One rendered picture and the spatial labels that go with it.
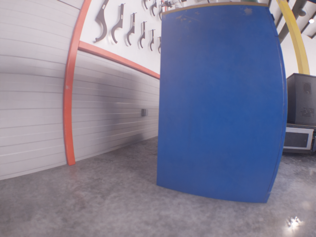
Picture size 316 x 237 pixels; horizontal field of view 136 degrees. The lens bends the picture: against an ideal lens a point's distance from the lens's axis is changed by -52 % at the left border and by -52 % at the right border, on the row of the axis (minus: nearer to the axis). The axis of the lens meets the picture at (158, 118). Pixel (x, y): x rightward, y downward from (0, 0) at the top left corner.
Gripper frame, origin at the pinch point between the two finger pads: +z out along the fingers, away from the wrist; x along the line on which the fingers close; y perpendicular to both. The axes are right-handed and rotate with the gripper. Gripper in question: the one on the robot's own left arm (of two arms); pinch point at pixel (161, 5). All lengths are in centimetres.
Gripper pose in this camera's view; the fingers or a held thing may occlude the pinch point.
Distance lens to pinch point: 249.0
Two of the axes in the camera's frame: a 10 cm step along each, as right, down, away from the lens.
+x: -4.7, 1.8, -8.6
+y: -0.3, -9.8, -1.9
